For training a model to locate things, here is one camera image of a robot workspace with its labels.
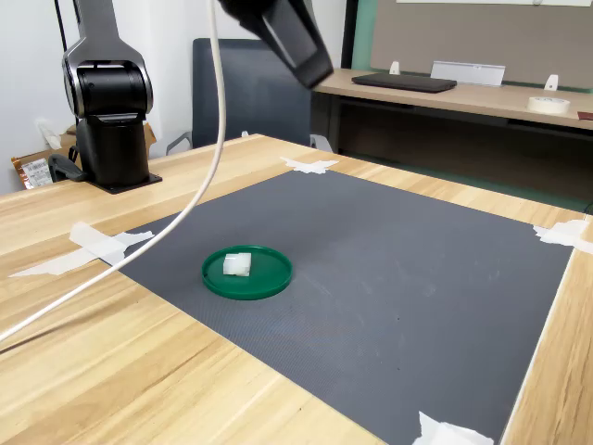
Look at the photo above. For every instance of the small white plastic terminal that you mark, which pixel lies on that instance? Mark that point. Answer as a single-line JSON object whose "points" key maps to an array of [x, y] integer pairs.
{"points": [[237, 265]]}

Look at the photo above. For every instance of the round green lid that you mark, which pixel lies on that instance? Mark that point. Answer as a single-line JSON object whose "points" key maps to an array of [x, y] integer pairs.
{"points": [[268, 278]]}

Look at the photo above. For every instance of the dark grey office chair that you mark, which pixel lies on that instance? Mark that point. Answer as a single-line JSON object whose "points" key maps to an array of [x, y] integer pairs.
{"points": [[250, 106]]}

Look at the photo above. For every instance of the black laptop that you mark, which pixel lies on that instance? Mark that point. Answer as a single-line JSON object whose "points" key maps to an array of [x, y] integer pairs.
{"points": [[403, 82]]}

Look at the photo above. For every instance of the white masking tape patch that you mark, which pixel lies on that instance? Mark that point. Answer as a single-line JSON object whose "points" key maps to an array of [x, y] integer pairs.
{"points": [[440, 433], [106, 248], [563, 234], [308, 166]]}

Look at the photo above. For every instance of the grey partition with green edge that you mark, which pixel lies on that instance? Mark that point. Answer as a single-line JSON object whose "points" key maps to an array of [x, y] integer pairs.
{"points": [[463, 37]]}

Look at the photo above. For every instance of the beige side desk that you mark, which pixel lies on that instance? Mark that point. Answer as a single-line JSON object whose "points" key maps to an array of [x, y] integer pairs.
{"points": [[486, 99]]}

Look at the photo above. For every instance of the black table clamp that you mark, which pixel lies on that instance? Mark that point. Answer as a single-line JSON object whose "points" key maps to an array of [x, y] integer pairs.
{"points": [[62, 168]]}

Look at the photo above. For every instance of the masking tape roll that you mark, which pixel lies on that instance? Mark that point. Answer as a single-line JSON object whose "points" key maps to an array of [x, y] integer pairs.
{"points": [[546, 109]]}

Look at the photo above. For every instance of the dark grey mat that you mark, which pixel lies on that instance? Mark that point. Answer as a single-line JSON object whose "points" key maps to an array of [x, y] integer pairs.
{"points": [[370, 301]]}

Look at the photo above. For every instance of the brown packet with white label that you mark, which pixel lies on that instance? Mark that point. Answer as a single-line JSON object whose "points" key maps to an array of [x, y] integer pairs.
{"points": [[18, 167]]}

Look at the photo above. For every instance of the dark red booklet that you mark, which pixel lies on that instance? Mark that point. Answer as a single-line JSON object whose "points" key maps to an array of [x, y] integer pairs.
{"points": [[586, 115]]}

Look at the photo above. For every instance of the small white bracket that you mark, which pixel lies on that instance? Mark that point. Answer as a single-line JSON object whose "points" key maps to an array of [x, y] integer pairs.
{"points": [[394, 68], [551, 83]]}

